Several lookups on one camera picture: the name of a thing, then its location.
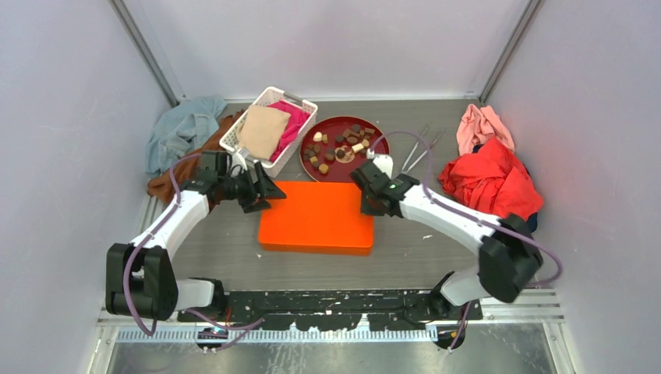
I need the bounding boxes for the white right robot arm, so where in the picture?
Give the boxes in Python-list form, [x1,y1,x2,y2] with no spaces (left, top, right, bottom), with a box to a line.
[350,154,543,320]

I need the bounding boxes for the orange box lid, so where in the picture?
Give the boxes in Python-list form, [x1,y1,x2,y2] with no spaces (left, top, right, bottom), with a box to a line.
[257,181,374,256]

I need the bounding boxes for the dark blue cloth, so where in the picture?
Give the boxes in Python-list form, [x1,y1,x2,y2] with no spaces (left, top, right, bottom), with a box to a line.
[526,212,539,233]

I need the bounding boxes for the dark red round tray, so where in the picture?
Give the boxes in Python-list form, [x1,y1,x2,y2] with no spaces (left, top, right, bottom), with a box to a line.
[299,116,390,182]

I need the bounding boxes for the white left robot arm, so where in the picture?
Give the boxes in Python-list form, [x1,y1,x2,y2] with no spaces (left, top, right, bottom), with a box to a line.
[105,150,286,323]

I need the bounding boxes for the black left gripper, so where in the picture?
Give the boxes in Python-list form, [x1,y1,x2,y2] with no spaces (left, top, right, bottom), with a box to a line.
[219,163,286,213]

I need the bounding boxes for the silver tongs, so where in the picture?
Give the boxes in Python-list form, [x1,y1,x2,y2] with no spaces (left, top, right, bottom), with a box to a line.
[400,126,446,175]

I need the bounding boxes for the salmon pink cloth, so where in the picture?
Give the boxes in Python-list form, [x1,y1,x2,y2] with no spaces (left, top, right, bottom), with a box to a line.
[456,104,516,156]

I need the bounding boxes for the beige cloth pouch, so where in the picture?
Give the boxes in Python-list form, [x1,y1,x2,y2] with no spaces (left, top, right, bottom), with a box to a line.
[237,105,291,160]

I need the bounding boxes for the red cloth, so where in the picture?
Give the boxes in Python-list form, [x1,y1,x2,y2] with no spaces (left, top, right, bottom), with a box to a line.
[438,139,543,220]

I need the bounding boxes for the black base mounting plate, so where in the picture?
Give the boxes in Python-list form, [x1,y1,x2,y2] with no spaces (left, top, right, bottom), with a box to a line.
[199,289,464,332]

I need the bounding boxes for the pink cloth in basket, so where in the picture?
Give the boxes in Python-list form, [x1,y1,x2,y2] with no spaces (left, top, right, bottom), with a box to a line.
[269,101,310,162]

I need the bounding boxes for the white plastic basket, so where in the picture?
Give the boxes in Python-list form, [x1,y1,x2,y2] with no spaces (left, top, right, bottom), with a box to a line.
[219,86,318,178]

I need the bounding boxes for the brown cloth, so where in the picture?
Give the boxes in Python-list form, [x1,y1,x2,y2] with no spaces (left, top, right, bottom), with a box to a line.
[147,110,244,205]

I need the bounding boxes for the light blue cloth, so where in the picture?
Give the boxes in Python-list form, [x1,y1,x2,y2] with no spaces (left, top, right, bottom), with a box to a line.
[145,96,227,177]

